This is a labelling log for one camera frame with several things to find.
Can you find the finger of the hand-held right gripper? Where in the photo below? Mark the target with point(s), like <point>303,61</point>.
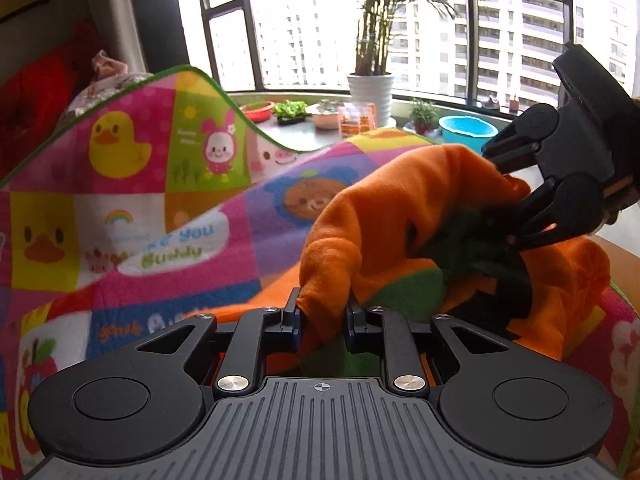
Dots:
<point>515,152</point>
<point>542,215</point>

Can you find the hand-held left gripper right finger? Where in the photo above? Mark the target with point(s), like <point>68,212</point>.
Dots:
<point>351,326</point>

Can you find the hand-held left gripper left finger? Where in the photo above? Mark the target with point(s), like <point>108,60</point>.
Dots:
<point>296,322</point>

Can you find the orange fleece garment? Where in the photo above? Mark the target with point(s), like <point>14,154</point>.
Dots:
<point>380,210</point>

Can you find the person's right hand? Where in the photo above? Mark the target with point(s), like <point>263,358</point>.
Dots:
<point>611,217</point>

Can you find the small brown windowsill pot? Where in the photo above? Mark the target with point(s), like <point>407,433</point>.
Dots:
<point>515,104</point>

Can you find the blue plastic basin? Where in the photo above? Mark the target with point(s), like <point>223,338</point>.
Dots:
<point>467,129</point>

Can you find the small dark windowsill pot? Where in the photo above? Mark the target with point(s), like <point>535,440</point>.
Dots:
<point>490,103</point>

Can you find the small leafy potted plant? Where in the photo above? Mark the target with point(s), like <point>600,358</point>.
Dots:
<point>423,116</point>

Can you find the palm plant in white pot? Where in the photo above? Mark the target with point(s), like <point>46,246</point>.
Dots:
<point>370,91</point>

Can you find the orange transparent box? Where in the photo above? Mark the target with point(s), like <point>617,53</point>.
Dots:
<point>356,121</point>

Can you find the colourful cartoon printed blanket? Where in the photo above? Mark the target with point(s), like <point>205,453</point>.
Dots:
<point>150,210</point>

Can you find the pink pot with succulent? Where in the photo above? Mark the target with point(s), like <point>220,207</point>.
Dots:
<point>326,119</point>

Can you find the tray of green seedlings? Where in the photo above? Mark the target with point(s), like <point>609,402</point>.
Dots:
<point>290,110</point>

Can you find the red plastic basin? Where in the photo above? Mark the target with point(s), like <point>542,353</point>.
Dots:
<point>257,111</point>

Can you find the floral cushion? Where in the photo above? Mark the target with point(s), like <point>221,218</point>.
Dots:
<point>107,91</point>

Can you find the pink crumpled cloth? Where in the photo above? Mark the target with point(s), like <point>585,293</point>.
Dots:
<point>107,64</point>

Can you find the red sofa cushion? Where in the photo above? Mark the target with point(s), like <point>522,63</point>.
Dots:
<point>35,110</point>

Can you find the white curtain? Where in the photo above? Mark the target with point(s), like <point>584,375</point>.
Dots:
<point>122,15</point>

